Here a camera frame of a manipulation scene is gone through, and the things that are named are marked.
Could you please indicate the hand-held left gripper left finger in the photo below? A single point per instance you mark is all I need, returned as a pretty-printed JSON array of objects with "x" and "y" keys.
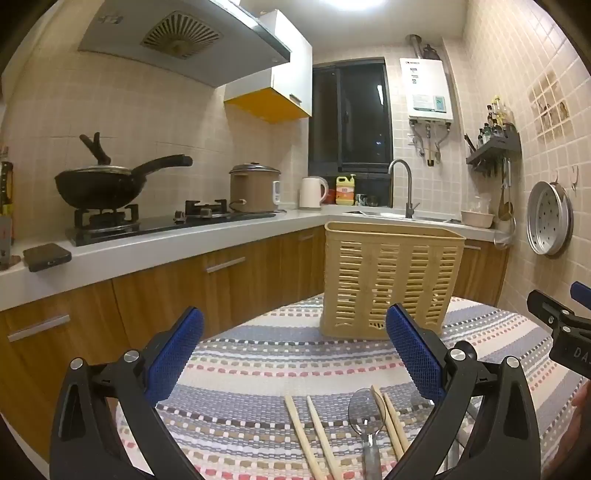
[{"x": 178, "y": 355}]

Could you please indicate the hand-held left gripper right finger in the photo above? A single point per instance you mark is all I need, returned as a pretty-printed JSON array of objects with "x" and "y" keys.
[{"x": 415, "y": 355}]

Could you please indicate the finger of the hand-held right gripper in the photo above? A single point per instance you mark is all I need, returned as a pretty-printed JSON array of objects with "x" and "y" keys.
[
  {"x": 547, "y": 310},
  {"x": 581, "y": 290}
]

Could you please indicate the wooden chopstick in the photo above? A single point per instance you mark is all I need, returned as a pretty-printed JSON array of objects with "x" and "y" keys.
[
  {"x": 398, "y": 424},
  {"x": 302, "y": 438},
  {"x": 388, "y": 427},
  {"x": 323, "y": 438}
]

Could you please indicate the beige slatted plastic utensil basket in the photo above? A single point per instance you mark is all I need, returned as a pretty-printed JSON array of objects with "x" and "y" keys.
[{"x": 392, "y": 277}]

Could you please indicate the person's right forearm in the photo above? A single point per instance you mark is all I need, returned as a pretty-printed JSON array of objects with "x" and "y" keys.
[{"x": 584, "y": 420}]

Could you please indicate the small clear plastic spoon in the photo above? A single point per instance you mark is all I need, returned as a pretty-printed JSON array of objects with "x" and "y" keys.
[{"x": 365, "y": 415}]

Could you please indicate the round metal steamer tray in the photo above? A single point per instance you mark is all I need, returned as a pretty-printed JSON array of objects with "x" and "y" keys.
[{"x": 547, "y": 219}]

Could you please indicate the striped woven tablecloth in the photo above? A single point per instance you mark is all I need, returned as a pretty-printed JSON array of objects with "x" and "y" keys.
[{"x": 277, "y": 360}]

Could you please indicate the brass hanging spoon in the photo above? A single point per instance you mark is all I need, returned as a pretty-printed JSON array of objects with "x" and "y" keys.
[{"x": 504, "y": 210}]

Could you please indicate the white kitchen countertop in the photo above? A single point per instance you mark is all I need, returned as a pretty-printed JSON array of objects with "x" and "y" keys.
[{"x": 138, "y": 254}]

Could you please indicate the beige bowl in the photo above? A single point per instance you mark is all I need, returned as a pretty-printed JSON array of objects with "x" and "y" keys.
[{"x": 478, "y": 219}]

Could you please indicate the black gas stove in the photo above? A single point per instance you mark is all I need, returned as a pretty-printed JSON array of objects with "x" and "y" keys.
[{"x": 161, "y": 227}]

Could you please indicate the steel kitchen sink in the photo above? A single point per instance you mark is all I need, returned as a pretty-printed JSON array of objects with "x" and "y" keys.
[{"x": 383, "y": 214}]

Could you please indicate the steel kitchen faucet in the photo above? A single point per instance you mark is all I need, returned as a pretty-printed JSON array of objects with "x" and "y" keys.
[{"x": 408, "y": 194}]

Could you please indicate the dark mug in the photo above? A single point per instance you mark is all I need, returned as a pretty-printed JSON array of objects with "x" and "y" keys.
[{"x": 367, "y": 201}]

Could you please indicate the black smartphone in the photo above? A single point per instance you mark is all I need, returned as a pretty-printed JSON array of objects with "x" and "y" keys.
[{"x": 46, "y": 257}]

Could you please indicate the yellow dish soap bottle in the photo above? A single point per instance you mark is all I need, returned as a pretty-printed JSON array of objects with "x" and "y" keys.
[{"x": 345, "y": 191}]

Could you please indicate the brown rice cooker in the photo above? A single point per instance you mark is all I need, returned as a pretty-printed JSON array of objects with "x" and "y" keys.
[{"x": 251, "y": 191}]

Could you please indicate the black wok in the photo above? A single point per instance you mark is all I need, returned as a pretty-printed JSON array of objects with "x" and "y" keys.
[{"x": 92, "y": 189}]

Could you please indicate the group of condiment bottles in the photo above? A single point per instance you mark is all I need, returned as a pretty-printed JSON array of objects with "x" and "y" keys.
[{"x": 494, "y": 122}]

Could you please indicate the white electric kettle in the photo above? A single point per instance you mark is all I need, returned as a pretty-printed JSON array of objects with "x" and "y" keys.
[{"x": 311, "y": 194}]

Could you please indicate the water heater pipes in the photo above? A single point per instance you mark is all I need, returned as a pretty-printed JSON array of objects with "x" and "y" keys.
[{"x": 429, "y": 143}]

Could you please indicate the black wok lid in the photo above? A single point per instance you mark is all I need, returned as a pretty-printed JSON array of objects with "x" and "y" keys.
[{"x": 98, "y": 152}]

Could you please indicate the dark upright kitchen item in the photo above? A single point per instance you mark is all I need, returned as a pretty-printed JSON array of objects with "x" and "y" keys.
[{"x": 4, "y": 217}]

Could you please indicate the dark window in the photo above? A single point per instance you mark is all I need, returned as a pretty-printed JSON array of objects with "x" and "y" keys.
[{"x": 351, "y": 120}]

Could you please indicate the white gas water heater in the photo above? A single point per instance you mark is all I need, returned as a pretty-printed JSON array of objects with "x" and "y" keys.
[{"x": 425, "y": 83}]

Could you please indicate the grey range hood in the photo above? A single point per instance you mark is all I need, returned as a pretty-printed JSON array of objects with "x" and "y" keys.
[{"x": 184, "y": 60}]

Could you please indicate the metal flue pipe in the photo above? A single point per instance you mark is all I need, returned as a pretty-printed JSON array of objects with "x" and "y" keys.
[{"x": 415, "y": 44}]

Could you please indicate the ceiling light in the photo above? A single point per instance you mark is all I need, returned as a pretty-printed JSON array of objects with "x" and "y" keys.
[{"x": 360, "y": 3}]

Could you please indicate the grey wall spice rack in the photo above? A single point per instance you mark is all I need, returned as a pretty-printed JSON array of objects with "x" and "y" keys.
[{"x": 496, "y": 150}]

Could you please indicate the white and yellow wall cabinet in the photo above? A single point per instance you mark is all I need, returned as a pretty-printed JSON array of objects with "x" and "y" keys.
[{"x": 286, "y": 60}]

